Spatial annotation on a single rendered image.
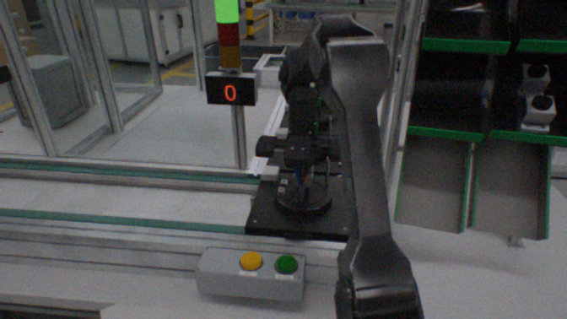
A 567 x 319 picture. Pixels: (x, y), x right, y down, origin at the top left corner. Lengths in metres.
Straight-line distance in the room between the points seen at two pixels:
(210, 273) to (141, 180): 0.46
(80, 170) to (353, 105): 0.94
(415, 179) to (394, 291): 0.47
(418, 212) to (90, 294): 0.72
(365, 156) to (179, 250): 0.53
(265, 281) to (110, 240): 0.35
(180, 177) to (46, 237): 0.34
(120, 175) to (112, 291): 0.36
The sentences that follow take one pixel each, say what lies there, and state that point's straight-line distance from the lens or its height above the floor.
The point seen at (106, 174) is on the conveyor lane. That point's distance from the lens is 1.18.
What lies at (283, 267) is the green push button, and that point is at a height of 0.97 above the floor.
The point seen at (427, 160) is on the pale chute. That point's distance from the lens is 0.88.
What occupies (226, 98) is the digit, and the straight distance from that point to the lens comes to 0.93.
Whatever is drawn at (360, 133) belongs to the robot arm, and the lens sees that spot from 0.42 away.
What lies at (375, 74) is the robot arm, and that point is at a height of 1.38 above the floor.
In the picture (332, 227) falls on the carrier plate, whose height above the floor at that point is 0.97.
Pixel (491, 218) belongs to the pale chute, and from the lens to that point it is 0.90.
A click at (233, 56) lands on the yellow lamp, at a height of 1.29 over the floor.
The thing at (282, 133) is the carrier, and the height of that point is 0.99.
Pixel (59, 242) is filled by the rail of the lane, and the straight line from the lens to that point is 0.99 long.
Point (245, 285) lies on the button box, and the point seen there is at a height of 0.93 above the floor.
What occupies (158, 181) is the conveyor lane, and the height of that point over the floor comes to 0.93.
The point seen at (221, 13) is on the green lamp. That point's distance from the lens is 0.89.
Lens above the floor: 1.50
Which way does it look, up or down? 29 degrees down
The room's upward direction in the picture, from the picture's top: straight up
